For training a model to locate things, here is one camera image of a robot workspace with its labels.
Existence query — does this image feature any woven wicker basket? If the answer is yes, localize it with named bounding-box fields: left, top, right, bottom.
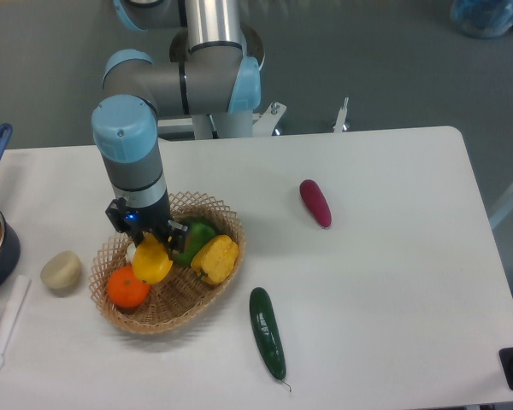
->
left=89, top=191, right=246, bottom=334

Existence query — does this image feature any blue plastic bag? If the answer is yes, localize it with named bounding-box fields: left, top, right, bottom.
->
left=450, top=0, right=513, bottom=39

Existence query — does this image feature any yellow bell pepper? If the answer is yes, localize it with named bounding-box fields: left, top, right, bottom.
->
left=191, top=235, right=239, bottom=285

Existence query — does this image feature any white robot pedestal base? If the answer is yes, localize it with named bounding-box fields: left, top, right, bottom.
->
left=153, top=24, right=351, bottom=141

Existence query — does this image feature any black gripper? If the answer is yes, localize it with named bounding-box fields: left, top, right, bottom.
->
left=105, top=192, right=189, bottom=253

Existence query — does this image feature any dark green cucumber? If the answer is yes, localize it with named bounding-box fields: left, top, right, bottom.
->
left=249, top=287, right=292, bottom=390

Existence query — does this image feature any orange mandarin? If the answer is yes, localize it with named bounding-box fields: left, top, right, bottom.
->
left=107, top=266, right=150, bottom=308

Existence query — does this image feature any purple sweet potato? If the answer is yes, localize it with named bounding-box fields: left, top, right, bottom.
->
left=299, top=179, right=332, bottom=229

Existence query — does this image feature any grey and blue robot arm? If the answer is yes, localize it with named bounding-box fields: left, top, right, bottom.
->
left=91, top=1, right=261, bottom=252

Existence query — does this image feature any beige potato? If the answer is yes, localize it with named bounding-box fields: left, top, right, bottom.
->
left=40, top=250, right=82, bottom=290

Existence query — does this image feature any green bok choy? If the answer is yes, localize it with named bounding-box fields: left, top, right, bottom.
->
left=126, top=216, right=218, bottom=268

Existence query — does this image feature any yellow mango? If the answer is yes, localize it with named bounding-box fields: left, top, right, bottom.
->
left=132, top=234, right=173, bottom=284

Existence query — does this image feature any white rolled cloth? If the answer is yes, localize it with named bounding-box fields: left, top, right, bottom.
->
left=0, top=275, right=31, bottom=369

